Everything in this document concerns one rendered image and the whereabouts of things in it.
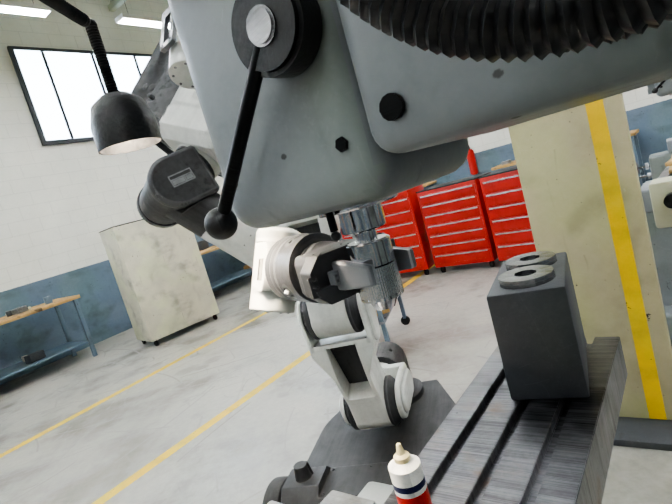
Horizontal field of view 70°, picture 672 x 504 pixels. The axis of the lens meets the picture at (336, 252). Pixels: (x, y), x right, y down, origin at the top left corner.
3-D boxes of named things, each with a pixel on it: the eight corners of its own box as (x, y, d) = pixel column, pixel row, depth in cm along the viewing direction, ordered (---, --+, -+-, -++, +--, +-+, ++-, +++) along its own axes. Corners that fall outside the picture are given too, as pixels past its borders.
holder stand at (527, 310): (510, 401, 81) (483, 289, 78) (521, 346, 100) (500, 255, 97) (590, 398, 75) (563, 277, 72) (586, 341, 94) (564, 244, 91)
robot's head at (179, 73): (193, 101, 86) (159, 68, 78) (194, 58, 90) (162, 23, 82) (224, 89, 84) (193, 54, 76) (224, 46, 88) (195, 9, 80)
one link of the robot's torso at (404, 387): (359, 401, 162) (348, 365, 160) (417, 393, 156) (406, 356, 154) (345, 436, 142) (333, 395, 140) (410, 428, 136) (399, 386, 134)
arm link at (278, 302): (276, 229, 61) (241, 235, 70) (269, 314, 60) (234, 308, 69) (349, 240, 67) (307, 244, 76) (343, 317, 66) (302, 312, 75)
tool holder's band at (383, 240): (393, 239, 52) (391, 230, 52) (388, 247, 47) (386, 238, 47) (352, 249, 53) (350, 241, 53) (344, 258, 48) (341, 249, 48)
